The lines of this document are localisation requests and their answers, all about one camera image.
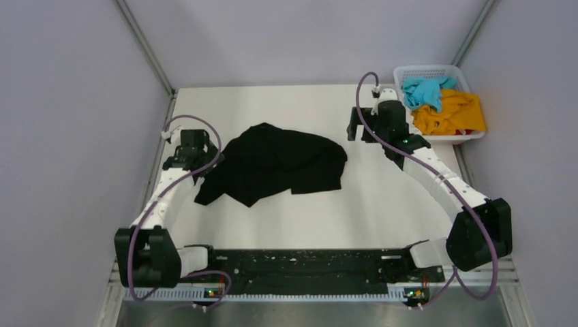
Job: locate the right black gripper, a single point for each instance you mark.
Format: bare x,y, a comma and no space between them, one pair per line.
355,120

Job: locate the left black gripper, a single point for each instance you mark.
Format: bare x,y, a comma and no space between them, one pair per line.
212,152

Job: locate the black t-shirt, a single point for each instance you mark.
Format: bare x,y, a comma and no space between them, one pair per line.
266,160

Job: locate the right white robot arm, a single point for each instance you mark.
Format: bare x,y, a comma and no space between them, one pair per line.
478,222

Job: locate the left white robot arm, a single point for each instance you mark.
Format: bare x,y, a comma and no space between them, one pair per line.
149,252

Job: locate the light blue t-shirt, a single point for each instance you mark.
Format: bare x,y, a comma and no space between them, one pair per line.
422,91

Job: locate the white plastic basket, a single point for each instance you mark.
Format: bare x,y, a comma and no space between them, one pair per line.
431,71

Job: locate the orange t-shirt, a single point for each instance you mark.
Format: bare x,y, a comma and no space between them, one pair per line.
460,111

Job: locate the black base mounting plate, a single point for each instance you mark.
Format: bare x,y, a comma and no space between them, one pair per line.
325,272

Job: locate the white slotted cable duct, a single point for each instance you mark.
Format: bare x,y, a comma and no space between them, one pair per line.
195,293

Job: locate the aluminium frame rail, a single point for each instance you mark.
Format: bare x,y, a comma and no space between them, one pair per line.
507,274

